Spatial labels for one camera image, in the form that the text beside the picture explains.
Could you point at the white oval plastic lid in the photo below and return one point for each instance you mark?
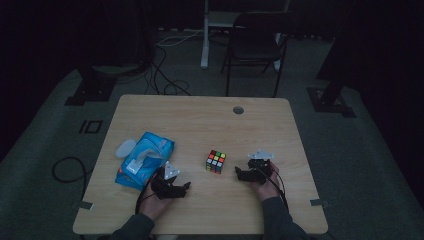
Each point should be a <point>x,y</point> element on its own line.
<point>125,148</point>

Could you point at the grey tape strip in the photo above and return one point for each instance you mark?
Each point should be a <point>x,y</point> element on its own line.
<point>319,202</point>

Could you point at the person's right hand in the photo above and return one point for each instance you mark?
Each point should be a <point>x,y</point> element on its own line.
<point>268,190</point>

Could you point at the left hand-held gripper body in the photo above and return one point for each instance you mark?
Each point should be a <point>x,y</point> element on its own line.
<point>165,188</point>

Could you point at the black stand with base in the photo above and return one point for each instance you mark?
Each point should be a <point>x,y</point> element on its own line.
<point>93,88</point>
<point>331,96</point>

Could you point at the blue tissue pack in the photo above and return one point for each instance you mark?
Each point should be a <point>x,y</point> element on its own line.
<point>151,143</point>

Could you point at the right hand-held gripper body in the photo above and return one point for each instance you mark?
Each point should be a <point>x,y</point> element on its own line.
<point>259,166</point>

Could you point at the multicoloured puzzle cube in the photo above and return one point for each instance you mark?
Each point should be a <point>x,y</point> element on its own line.
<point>215,162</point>

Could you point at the black folding chair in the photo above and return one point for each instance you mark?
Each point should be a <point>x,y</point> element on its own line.
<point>255,43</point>

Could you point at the person's left hand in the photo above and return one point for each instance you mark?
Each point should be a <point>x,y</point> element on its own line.
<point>153,205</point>

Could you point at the white desk frame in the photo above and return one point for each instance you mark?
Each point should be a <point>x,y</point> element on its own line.
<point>204,43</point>

